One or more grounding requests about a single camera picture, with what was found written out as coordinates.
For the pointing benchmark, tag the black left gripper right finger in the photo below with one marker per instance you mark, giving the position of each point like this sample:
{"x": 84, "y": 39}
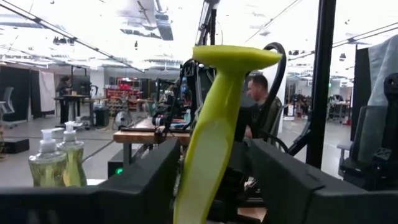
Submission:
{"x": 311, "y": 205}

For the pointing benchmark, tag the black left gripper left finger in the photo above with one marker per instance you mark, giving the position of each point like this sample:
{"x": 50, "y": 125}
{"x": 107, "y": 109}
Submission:
{"x": 140, "y": 193}

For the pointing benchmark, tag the clear green soap pump bottle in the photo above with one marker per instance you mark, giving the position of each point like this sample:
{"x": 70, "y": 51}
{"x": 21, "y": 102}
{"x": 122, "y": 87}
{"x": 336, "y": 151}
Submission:
{"x": 76, "y": 161}
{"x": 46, "y": 165}

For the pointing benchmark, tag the yellow-green dish brush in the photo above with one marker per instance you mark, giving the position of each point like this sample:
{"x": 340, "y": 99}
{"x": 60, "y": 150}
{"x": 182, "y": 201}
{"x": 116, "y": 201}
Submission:
{"x": 217, "y": 124}

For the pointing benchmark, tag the black background robot arm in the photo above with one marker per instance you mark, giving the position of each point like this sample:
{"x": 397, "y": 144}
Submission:
{"x": 168, "y": 105}

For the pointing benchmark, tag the black computer tower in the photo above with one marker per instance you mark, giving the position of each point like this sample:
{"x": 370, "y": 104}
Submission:
{"x": 116, "y": 165}

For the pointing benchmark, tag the wooden work table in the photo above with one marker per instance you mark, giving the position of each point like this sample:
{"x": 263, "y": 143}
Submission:
{"x": 136, "y": 136}

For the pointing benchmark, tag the small floor fan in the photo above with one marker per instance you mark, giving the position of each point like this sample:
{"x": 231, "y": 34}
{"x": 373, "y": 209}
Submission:
{"x": 122, "y": 119}

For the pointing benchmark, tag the black waste bin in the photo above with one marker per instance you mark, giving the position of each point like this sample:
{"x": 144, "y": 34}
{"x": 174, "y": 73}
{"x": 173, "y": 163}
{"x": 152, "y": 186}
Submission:
{"x": 101, "y": 116}

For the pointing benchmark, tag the red storage shelf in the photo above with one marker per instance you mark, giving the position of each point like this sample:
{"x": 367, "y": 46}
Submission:
{"x": 122, "y": 93}

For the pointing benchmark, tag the black work desk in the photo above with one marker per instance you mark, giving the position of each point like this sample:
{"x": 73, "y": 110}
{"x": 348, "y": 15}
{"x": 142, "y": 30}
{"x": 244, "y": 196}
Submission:
{"x": 73, "y": 98}

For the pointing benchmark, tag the dark gray stand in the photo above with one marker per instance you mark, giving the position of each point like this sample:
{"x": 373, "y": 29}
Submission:
{"x": 391, "y": 109}

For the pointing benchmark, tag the person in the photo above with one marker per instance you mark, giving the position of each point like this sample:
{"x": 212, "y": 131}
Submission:
{"x": 259, "y": 90}
{"x": 63, "y": 85}

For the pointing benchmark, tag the flat black floor box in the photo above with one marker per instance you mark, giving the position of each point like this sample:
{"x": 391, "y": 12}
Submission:
{"x": 15, "y": 145}

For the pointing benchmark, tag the white panel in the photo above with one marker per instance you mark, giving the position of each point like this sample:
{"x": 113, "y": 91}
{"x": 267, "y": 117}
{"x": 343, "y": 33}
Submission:
{"x": 47, "y": 91}

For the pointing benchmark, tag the gray cloth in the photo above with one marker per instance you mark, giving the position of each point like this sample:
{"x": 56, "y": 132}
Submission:
{"x": 384, "y": 71}

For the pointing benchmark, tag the black curtain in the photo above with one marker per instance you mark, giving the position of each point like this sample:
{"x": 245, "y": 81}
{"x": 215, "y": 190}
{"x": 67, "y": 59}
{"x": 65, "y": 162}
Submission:
{"x": 18, "y": 93}

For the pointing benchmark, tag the white office chair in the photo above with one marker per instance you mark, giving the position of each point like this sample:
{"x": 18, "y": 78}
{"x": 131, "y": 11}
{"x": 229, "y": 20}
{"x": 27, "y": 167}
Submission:
{"x": 7, "y": 102}

